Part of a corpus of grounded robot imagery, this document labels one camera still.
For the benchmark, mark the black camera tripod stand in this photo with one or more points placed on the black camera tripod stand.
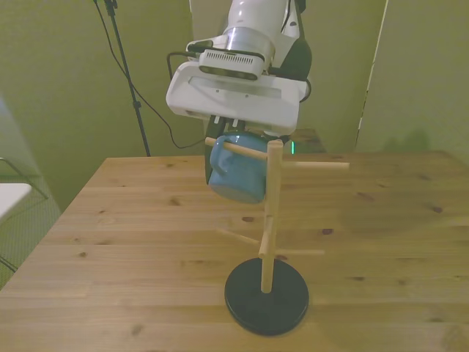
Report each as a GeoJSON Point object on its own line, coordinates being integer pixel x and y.
{"type": "Point", "coordinates": [136, 105]}

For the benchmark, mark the wooden mug tree black base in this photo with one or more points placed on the wooden mug tree black base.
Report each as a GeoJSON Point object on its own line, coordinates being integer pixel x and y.
{"type": "Point", "coordinates": [273, 183]}

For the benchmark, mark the white side table top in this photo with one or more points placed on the white side table top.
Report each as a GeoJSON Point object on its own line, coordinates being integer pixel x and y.
{"type": "Point", "coordinates": [11, 198]}

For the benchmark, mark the green indicator light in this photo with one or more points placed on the green indicator light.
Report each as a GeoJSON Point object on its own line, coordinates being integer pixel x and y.
{"type": "Point", "coordinates": [292, 147]}

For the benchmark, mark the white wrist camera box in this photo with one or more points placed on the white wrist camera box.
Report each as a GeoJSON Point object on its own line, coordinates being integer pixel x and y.
{"type": "Point", "coordinates": [231, 62]}

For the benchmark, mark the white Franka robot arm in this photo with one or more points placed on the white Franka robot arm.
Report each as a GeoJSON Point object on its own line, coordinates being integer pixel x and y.
{"type": "Point", "coordinates": [253, 14]}

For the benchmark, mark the blue enamel mug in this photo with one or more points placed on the blue enamel mug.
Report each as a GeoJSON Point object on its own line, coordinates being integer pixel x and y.
{"type": "Point", "coordinates": [238, 176]}

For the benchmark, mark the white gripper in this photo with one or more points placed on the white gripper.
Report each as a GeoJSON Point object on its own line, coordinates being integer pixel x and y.
{"type": "Point", "coordinates": [234, 102]}

